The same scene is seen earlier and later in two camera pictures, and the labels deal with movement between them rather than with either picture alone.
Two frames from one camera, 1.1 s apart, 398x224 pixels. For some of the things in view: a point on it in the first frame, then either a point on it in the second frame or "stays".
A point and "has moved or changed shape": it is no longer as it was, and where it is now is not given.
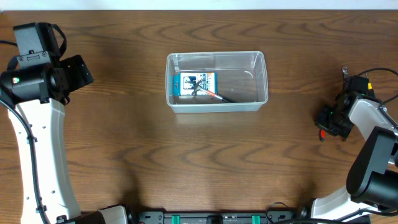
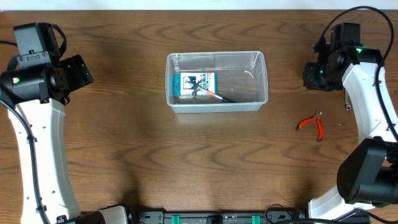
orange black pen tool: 215,94 stays
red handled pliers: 322,133 has moved or changed shape
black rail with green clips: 160,217 stays
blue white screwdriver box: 192,83 stays
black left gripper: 78,71 stays
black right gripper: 330,123 to 311,76
